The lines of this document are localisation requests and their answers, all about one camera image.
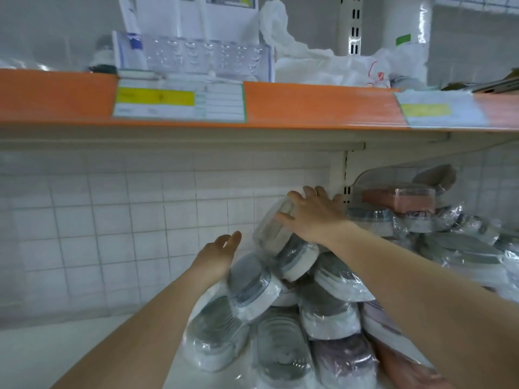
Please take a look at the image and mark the person's right hand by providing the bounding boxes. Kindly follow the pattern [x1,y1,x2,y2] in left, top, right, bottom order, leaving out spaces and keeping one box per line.
[274,186,358,248]

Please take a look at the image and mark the person's left hand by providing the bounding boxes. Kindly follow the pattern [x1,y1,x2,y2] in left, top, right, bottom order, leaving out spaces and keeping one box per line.
[188,231,243,290]

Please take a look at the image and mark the grey soap dish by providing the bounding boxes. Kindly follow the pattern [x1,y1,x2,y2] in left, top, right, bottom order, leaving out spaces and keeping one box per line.
[251,198,323,282]

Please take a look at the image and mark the pile of soap dishes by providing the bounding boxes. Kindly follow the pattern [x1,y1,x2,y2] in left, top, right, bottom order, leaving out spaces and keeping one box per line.
[180,163,519,389]

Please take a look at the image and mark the orange metal store shelving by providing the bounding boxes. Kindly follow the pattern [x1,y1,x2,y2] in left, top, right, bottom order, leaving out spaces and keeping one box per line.
[0,0,519,389]

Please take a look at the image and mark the person's left forearm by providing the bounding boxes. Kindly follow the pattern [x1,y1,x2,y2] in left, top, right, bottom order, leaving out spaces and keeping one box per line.
[52,271,224,389]

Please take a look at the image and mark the person's right forearm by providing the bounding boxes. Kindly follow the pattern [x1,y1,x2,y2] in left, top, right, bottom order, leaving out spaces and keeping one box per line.
[328,223,519,389]

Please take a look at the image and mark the yellow shelf price label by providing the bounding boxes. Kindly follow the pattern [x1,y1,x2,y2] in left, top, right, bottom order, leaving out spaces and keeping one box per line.
[394,90,493,130]
[112,77,248,125]

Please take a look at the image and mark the white plastic bag red print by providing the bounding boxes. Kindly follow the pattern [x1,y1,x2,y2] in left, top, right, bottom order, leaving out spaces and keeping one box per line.
[258,0,431,89]

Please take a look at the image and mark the clear acrylic tray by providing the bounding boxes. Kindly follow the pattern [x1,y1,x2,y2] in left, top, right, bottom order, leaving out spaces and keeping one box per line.
[112,30,275,83]

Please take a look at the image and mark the black flat item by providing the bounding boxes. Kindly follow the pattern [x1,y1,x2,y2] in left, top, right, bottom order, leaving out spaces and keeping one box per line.
[444,70,519,96]

